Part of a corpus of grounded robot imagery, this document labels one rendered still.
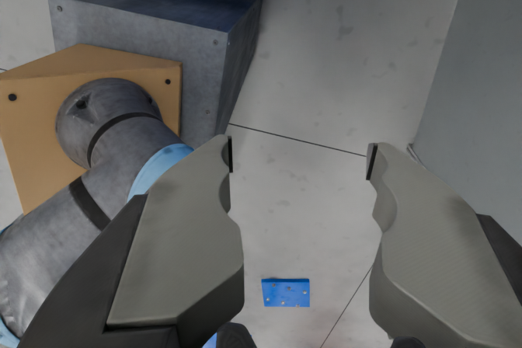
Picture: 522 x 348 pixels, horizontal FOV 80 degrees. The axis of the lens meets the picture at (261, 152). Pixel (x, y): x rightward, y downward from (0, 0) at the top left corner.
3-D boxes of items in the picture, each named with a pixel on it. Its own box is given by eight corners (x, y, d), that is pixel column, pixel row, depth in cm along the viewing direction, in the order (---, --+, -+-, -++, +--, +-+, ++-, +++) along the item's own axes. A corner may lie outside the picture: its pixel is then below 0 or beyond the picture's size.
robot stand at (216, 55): (252, 58, 153) (209, 177, 67) (191, 45, 152) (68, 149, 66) (264, -9, 138) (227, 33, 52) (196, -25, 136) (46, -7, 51)
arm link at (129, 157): (187, 154, 50) (238, 203, 42) (115, 210, 46) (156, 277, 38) (150, 97, 41) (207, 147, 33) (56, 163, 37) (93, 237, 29)
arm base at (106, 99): (153, 156, 58) (179, 186, 52) (58, 173, 48) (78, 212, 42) (159, 77, 51) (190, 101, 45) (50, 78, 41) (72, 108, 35)
